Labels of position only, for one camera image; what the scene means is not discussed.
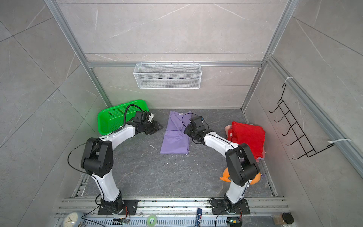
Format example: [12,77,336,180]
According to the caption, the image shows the red folded t-shirt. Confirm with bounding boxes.
[227,122,266,160]

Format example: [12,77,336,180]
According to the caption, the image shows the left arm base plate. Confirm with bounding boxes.
[98,200,139,215]

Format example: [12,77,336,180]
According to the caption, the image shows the white analog clock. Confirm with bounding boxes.
[62,211,84,227]

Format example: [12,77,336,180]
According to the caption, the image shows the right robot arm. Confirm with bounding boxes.
[184,124,260,214]

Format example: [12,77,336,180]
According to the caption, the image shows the orange plush toy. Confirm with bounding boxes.
[220,168,261,184]

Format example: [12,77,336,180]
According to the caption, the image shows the brown jar black lid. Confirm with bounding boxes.
[272,212,295,226]

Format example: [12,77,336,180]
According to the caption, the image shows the purple t-shirt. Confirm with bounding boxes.
[160,111,190,154]

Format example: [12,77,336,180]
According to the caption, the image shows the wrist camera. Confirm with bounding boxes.
[132,111,154,124]
[190,116,205,131]

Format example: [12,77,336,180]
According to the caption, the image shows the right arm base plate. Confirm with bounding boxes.
[209,198,251,215]

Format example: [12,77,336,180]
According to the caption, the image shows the blue spray can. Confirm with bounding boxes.
[194,208,202,227]

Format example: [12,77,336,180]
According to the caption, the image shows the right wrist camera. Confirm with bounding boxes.
[190,116,205,131]

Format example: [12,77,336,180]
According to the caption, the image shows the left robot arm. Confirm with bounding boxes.
[80,120,163,214]

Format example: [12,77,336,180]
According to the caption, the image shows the green circuit board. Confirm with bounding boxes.
[227,218,242,227]

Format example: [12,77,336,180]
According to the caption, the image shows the small electronics board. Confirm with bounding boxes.
[112,218,130,225]

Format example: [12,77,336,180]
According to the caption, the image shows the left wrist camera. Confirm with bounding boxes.
[132,111,154,124]

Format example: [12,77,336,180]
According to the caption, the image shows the green plastic basket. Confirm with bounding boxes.
[97,99,149,135]

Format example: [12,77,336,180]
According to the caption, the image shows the white wire mesh shelf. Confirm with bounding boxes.
[133,63,202,89]

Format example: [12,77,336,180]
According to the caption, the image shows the black corrugated cable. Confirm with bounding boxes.
[122,104,145,128]

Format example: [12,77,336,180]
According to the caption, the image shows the green tape roll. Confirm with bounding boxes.
[147,215,157,227]

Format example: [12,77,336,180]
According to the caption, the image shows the black wire hook rack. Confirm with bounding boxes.
[269,84,335,160]

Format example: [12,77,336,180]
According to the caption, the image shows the pink folded t-shirt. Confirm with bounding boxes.
[225,125,232,137]

